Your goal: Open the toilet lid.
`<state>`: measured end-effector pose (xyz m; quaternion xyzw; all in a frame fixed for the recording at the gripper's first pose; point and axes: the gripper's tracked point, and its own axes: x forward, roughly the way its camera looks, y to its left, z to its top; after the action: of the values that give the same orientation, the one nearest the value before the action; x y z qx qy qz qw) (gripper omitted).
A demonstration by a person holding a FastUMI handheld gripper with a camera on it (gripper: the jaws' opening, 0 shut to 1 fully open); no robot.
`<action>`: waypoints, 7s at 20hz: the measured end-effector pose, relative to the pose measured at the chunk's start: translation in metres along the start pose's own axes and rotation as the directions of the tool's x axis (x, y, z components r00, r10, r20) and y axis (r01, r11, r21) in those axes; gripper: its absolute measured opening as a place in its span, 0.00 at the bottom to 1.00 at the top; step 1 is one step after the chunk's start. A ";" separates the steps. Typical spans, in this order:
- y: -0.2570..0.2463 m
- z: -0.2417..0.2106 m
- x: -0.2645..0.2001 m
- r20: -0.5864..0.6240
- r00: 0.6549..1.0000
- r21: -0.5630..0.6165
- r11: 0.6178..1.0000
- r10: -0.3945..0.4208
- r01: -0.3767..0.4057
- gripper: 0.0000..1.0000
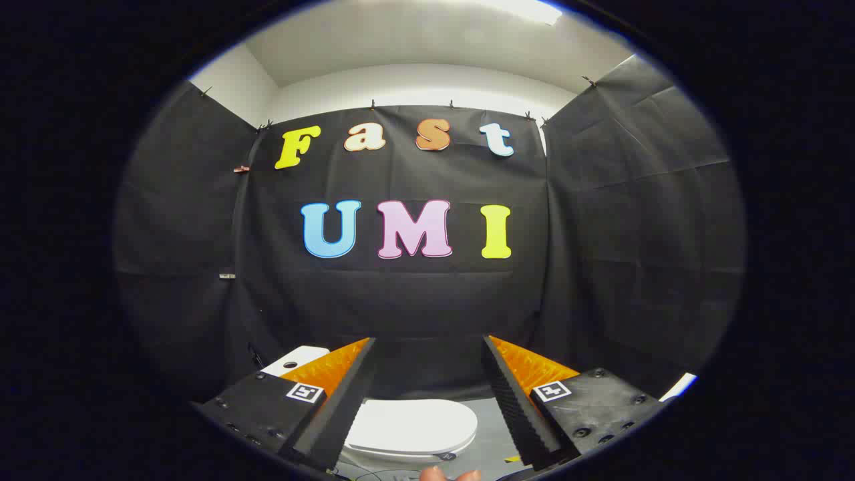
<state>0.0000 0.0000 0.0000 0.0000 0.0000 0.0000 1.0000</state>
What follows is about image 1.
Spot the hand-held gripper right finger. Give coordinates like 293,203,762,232
483,335,669,469

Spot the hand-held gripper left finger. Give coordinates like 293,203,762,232
192,337,377,472

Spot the white toilet lid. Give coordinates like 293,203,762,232
344,399,479,456

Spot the white toilet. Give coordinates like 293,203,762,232
261,345,472,464

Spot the black backdrop cloth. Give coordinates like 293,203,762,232
112,55,747,405

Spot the white panel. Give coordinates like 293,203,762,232
659,373,698,402

